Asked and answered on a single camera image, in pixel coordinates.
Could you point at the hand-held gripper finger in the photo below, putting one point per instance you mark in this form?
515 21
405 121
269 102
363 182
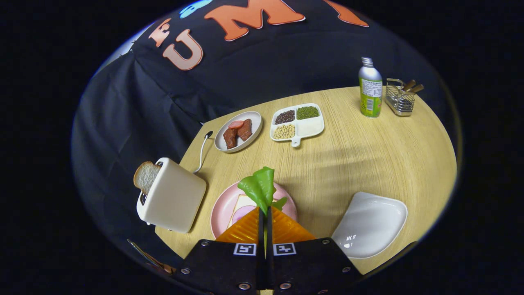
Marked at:
260 233
269 262

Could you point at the green lettuce leaf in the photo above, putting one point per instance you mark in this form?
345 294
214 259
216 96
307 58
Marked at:
262 184

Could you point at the brown toasted bread slice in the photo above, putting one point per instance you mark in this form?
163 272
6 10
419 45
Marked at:
145 176

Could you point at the pink ham slice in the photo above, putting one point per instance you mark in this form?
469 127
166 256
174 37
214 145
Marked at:
243 213

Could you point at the white bread slice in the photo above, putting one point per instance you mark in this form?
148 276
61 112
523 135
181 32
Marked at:
241 201

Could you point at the pink round plate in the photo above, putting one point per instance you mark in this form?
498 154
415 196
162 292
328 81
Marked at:
219 213

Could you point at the white toaster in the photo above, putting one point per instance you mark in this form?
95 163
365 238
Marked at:
176 196

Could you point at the brown meat piece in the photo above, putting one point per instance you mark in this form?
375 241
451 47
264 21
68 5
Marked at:
245 130
230 139

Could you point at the pile of yellow soybeans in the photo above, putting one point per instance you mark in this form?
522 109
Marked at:
284 132

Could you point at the white square plate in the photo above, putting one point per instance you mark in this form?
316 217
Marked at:
368 225

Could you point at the pink sausage slice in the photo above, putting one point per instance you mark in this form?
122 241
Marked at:
236 124

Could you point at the grey round plate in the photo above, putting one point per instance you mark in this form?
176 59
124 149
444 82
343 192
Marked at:
254 121

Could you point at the white divided dish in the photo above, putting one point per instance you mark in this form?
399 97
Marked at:
311 128

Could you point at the pile of dark red beans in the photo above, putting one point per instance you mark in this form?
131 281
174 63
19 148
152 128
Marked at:
285 117

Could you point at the pile of green beans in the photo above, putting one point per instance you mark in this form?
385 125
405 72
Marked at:
308 112

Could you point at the black backdrop cloth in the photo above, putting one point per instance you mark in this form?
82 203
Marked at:
245 69

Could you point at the silver bottle with green label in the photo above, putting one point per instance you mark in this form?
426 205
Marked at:
370 94

